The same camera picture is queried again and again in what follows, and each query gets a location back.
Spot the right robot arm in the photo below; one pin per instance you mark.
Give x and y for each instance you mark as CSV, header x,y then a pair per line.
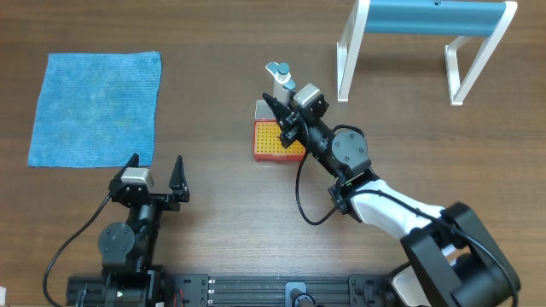
x,y
384,209

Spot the mounting rail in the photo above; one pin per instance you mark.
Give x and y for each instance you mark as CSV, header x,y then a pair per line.
x,y
256,291

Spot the blue cloth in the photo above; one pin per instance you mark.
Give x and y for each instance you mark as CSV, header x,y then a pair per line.
x,y
94,111

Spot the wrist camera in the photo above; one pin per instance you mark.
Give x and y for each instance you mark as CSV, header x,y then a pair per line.
x,y
136,176
306,96

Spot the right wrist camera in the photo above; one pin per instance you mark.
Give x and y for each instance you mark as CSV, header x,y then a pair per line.
x,y
306,96

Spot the white and blue stand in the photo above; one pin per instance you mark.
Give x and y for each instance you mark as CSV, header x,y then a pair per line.
x,y
426,19

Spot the red and yellow tip box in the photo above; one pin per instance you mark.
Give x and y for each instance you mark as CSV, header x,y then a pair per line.
x,y
266,140

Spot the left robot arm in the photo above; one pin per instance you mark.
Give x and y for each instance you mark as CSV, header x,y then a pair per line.
x,y
128,239

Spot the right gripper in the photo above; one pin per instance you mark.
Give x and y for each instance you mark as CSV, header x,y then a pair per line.
x,y
296,128

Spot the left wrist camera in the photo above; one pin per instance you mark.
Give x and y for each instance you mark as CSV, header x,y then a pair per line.
x,y
136,176

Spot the white pipette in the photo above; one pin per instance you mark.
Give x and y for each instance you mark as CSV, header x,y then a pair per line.
x,y
279,87

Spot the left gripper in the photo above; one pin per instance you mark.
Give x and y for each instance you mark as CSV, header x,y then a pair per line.
x,y
166,200

